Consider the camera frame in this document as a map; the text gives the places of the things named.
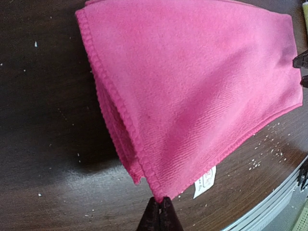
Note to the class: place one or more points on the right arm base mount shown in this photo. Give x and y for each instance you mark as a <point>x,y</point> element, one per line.
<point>303,175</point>

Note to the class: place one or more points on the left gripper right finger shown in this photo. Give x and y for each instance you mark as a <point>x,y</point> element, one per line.
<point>168,219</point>

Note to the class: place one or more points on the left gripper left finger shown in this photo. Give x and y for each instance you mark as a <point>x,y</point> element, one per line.
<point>150,220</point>

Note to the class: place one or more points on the yellow green patterned towel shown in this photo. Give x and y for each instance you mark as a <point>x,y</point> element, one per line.
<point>305,11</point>

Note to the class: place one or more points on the aluminium front rail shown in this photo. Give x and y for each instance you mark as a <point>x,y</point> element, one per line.
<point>267,210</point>

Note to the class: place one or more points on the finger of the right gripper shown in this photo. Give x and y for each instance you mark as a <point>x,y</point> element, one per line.
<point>301,61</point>
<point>304,81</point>

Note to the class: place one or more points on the pink microfibre towel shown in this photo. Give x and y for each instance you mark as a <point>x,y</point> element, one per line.
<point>183,83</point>

